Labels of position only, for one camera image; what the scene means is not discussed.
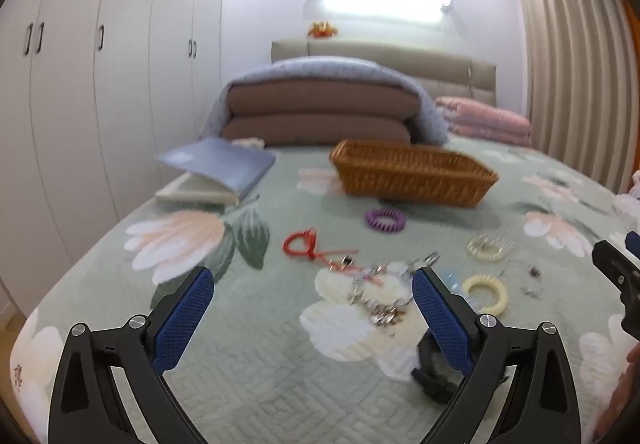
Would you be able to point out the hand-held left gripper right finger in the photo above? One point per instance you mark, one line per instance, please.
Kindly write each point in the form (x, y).
(442, 324)

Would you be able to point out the beige curtain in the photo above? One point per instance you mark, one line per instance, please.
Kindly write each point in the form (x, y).
(565, 74)

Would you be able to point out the white wardrobe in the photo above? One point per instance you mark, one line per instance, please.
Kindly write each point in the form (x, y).
(125, 74)

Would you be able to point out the white fluffy cloth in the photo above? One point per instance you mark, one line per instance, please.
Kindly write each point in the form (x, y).
(247, 143)

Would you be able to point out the folded pink quilt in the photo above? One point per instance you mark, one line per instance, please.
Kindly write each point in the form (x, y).
(480, 117)

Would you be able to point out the blue hardcover book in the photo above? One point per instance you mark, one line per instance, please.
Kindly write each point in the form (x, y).
(220, 162)

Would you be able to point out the brown wicker basket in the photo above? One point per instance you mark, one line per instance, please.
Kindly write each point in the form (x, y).
(410, 169)

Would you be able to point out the orange plush toy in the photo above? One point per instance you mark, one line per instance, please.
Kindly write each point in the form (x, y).
(322, 29)

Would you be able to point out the orange curtain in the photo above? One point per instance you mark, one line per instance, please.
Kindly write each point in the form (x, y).
(632, 19)

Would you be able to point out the beige padded headboard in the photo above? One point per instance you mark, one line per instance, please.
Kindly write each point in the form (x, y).
(440, 69)

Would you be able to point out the folded blue and brown quilt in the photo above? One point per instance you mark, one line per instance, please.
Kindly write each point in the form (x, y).
(320, 99)

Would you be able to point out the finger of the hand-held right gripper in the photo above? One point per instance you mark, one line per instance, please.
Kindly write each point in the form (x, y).
(614, 266)
(634, 243)

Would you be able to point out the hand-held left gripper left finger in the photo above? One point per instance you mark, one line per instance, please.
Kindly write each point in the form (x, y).
(182, 319)

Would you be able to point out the green floral bedspread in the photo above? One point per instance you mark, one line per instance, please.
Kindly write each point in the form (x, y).
(280, 374)

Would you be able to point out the person's right forearm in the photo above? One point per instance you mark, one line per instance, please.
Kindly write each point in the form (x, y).
(620, 399)

